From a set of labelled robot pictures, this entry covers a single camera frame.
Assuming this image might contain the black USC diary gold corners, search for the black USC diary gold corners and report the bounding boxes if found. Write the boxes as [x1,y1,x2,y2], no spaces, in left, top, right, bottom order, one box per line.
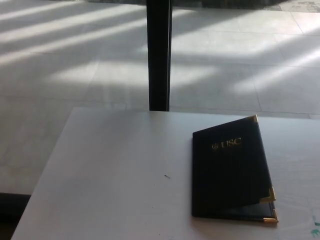
[191,114,279,224]

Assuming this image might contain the black vertical pillar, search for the black vertical pillar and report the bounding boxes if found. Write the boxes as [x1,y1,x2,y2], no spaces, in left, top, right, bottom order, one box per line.
[145,0,173,112]

